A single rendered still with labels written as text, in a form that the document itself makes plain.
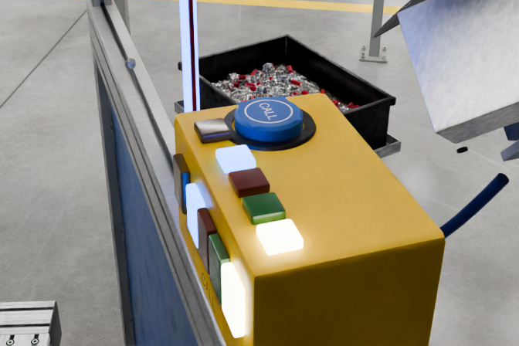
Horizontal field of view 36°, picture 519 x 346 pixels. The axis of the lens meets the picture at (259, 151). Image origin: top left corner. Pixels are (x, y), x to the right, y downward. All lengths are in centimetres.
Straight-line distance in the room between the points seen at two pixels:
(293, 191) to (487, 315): 159
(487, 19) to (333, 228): 43
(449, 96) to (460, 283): 131
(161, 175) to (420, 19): 30
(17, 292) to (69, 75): 118
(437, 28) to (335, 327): 45
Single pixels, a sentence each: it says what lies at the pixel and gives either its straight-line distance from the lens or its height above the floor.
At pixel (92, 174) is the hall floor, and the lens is 242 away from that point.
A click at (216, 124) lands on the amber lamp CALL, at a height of 108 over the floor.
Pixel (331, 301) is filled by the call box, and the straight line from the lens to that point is 39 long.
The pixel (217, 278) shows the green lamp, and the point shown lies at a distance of 41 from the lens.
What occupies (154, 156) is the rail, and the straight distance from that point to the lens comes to 85.
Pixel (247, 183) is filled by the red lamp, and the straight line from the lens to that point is 41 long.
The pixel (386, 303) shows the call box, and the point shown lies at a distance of 41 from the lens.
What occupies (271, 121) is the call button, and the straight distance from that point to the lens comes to 46.
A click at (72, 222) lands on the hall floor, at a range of 224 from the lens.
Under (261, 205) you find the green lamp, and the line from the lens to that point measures 39.
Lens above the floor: 131
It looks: 32 degrees down
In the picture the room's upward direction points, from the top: 1 degrees clockwise
